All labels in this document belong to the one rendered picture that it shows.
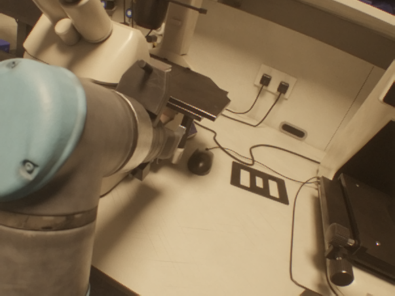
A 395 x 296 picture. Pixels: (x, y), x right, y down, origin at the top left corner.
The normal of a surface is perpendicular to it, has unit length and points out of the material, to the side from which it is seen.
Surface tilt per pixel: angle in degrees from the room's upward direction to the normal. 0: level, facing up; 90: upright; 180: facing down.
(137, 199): 0
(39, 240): 61
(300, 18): 90
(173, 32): 100
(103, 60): 52
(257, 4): 90
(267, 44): 90
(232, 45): 90
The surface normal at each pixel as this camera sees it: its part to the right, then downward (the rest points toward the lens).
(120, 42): -0.08, -0.26
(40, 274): 0.58, 0.11
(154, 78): -0.21, -0.04
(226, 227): 0.29, -0.83
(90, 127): 0.98, -0.05
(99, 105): 0.92, -0.35
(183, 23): -0.40, 0.49
